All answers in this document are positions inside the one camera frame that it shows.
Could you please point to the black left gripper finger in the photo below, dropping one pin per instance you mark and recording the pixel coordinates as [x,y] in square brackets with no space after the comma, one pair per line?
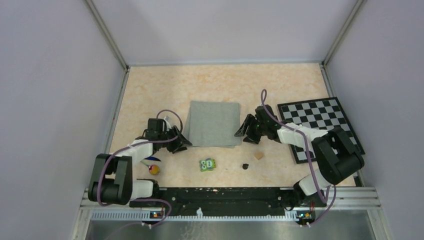
[178,149]
[181,141]

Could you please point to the small tan wooden block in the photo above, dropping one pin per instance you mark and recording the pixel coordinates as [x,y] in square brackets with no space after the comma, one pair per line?
[259,155]

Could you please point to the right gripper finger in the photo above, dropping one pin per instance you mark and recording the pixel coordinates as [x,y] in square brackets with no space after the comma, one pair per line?
[244,126]
[252,137]

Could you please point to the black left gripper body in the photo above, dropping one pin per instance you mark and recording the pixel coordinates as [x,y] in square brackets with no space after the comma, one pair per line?
[168,134]

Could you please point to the green owl toy block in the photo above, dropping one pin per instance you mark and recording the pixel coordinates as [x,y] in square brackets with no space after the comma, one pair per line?
[208,164]

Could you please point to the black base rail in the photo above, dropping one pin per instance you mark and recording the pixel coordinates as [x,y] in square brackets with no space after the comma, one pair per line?
[228,201]

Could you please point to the aluminium frame rail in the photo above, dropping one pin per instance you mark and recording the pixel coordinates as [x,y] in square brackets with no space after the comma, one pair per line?
[340,199]

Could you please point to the blue pen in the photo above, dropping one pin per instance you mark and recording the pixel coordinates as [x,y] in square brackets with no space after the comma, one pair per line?
[152,158]

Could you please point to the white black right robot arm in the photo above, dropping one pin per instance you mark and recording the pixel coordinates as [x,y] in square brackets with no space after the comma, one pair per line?
[336,156]

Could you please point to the black white checkerboard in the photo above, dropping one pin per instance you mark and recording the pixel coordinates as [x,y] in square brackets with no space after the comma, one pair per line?
[321,114]

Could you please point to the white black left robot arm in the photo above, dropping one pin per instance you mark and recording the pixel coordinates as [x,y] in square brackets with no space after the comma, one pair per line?
[112,180]

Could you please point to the red yellow ball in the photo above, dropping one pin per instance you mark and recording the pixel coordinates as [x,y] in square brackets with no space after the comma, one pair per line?
[154,169]

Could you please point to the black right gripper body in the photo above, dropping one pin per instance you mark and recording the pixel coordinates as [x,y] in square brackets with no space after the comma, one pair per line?
[263,126]

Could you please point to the grey-green cloth napkin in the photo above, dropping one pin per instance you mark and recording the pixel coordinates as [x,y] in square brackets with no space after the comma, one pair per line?
[213,124]

